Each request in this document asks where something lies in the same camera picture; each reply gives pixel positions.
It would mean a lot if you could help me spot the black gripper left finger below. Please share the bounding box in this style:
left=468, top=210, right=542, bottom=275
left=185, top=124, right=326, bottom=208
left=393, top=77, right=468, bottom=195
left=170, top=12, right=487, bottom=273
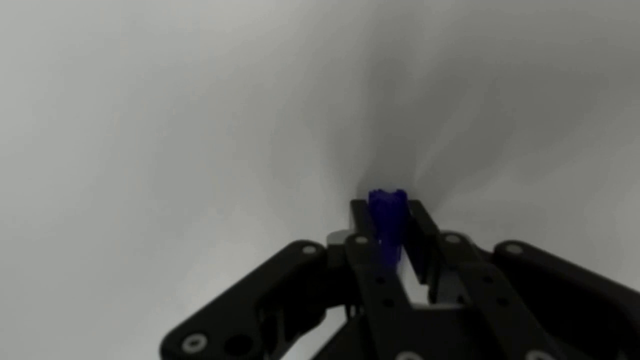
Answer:
left=158, top=199, right=428, bottom=360

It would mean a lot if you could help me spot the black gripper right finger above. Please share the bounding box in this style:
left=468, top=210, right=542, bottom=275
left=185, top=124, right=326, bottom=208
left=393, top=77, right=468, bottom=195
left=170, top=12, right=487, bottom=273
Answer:
left=407, top=199, right=640, bottom=360

